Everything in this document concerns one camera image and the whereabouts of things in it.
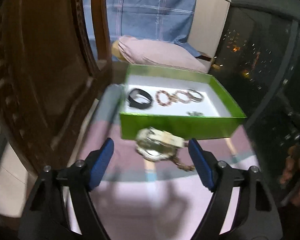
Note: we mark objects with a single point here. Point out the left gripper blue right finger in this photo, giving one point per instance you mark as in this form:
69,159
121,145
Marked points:
204,163

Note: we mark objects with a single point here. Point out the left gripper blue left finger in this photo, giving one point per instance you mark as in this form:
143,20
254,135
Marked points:
98,161

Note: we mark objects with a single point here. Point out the cream wrist watch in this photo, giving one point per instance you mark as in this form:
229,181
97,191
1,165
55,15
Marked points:
156,145

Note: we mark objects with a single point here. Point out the right human hand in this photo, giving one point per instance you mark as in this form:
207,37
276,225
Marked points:
290,178

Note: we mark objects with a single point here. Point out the green open gift box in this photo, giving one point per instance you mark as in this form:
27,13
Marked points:
185,103

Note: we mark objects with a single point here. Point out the dark wooden bench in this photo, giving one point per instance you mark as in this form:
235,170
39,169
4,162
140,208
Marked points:
205,57

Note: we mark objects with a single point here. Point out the pink cushion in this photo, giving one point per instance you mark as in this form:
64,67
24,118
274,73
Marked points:
156,53

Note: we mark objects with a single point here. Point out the carved wooden chair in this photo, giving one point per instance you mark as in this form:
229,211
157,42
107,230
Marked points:
49,76

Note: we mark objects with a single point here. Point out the white cabinet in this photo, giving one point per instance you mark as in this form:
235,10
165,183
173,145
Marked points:
207,26

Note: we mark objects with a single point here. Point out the blue plaid cloth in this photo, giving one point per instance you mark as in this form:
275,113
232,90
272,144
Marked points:
163,20

